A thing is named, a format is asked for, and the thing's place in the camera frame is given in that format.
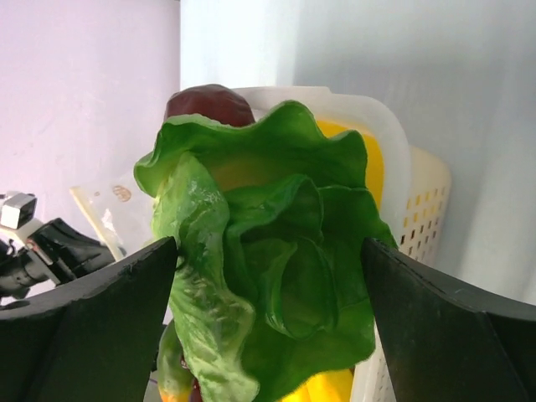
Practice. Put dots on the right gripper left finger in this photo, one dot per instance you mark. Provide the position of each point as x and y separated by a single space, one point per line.
93 339

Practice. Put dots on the dark red toy apple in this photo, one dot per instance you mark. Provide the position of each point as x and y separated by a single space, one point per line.
214 101

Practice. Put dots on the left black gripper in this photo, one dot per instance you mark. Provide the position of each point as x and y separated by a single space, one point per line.
38 252

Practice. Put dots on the green toy lettuce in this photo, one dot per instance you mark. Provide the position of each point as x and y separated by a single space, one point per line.
269 219

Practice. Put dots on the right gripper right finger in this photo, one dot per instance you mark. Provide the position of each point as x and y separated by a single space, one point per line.
444 339

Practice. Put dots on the yellow toy lemon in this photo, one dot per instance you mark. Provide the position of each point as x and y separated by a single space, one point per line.
360 151

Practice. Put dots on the yellow toy banana bunch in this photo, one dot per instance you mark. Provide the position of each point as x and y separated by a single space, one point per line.
332 386

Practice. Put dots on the white plastic basket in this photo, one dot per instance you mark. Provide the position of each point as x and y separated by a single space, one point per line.
410 185

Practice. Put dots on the green orange toy mango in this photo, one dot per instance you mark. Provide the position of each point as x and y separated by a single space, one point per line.
174 382

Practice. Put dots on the clear zip top bag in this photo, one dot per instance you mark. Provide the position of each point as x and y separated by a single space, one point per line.
118 211

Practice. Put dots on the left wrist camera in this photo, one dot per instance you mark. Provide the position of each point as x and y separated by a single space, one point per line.
17 209

